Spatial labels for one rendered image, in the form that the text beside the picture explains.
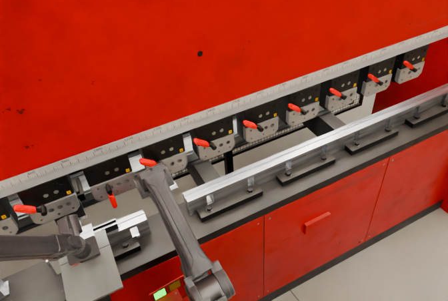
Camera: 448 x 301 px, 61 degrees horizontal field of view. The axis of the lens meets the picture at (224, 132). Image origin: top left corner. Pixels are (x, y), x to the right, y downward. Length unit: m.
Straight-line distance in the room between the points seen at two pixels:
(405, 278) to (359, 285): 0.28
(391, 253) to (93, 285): 1.88
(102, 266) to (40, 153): 0.47
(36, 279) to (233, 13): 1.22
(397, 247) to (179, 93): 1.94
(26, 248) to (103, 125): 0.40
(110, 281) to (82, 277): 0.10
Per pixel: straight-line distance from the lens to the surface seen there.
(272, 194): 1.74
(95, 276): 1.47
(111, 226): 1.58
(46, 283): 1.69
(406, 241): 2.82
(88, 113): 1.20
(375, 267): 2.65
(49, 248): 1.20
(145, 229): 1.63
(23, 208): 1.34
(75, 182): 1.75
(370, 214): 2.38
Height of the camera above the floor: 2.19
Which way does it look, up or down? 40 degrees down
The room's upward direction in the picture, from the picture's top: 5 degrees counter-clockwise
